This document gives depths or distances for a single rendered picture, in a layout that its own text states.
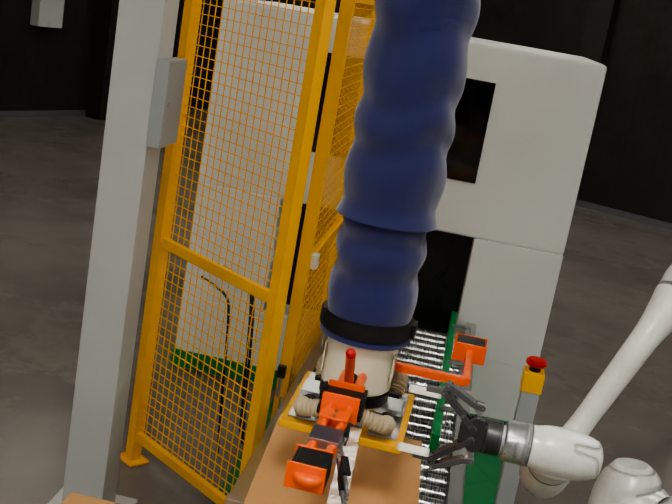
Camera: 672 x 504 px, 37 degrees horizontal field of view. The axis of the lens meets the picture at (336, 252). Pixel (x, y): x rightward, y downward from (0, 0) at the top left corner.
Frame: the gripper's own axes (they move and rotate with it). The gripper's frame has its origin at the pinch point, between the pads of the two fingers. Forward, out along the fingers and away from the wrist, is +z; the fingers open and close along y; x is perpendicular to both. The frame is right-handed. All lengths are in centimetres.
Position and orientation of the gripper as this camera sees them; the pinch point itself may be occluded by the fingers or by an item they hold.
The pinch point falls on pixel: (408, 418)
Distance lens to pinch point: 221.3
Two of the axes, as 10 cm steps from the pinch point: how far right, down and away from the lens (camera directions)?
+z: -9.7, -2.0, 1.1
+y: -1.7, 9.6, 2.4
